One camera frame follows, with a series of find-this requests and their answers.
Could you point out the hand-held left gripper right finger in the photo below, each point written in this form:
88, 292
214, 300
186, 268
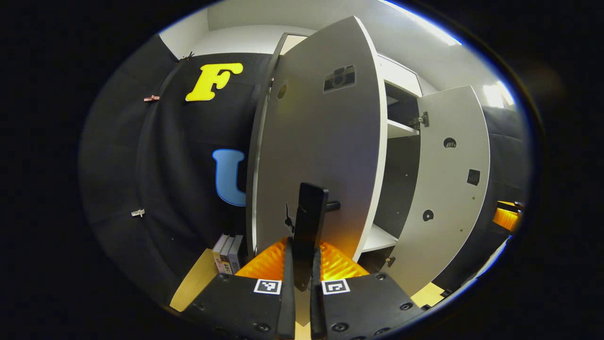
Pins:
316, 314

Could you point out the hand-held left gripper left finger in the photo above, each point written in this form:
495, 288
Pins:
287, 311

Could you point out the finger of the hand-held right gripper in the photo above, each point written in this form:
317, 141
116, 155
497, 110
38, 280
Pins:
506, 218

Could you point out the cabinet door with headphone sticker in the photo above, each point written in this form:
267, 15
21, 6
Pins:
453, 226

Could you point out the beige double-door shoe cabinet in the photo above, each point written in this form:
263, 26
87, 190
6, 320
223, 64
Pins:
398, 184

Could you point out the cabinet door with camera sticker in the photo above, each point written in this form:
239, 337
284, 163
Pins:
321, 141

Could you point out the metal door hinge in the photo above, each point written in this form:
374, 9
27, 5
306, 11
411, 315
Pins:
421, 120
390, 261

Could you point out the white cabinet shelf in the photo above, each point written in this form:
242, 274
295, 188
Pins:
380, 238
398, 128

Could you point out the upright book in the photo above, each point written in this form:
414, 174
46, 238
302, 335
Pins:
235, 255
227, 257
219, 255

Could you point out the short ceiling light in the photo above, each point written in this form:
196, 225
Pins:
495, 94

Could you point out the white clip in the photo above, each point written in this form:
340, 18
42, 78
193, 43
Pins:
138, 213

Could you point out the black backdrop cloth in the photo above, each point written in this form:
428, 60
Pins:
122, 165

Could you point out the pink clip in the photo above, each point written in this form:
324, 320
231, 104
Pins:
151, 98

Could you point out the black clip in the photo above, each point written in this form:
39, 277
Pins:
188, 55

